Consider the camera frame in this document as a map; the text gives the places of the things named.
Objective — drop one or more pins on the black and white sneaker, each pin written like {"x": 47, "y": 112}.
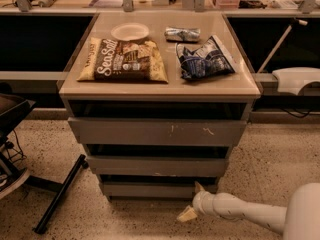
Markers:
{"x": 10, "y": 182}

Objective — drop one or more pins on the grey drawer cabinet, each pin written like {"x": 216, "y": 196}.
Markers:
{"x": 222, "y": 98}

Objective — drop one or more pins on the grey drawer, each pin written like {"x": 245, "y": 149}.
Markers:
{"x": 162, "y": 132}
{"x": 152, "y": 166}
{"x": 152, "y": 190}

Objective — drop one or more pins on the crushed silver can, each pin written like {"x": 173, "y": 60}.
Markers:
{"x": 182, "y": 34}

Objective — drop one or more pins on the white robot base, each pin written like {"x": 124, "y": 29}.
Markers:
{"x": 293, "y": 80}

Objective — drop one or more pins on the blue crumpled chip bag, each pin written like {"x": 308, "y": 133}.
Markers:
{"x": 205, "y": 62}

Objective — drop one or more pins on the grey top drawer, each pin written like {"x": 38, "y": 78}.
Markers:
{"x": 162, "y": 132}

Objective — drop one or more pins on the white paper plate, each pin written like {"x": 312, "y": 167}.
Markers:
{"x": 130, "y": 31}

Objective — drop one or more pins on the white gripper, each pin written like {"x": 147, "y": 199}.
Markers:
{"x": 201, "y": 203}

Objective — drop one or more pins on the white rod with black tip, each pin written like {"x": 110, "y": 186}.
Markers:
{"x": 293, "y": 22}

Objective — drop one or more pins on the grey bottom drawer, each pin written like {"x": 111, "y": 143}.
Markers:
{"x": 152, "y": 190}

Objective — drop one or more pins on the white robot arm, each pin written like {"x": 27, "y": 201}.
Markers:
{"x": 299, "y": 220}

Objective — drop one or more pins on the grey middle drawer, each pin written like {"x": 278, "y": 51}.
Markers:
{"x": 152, "y": 166}

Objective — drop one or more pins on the brown sea salt chip bag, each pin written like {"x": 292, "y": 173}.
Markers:
{"x": 113, "y": 60}

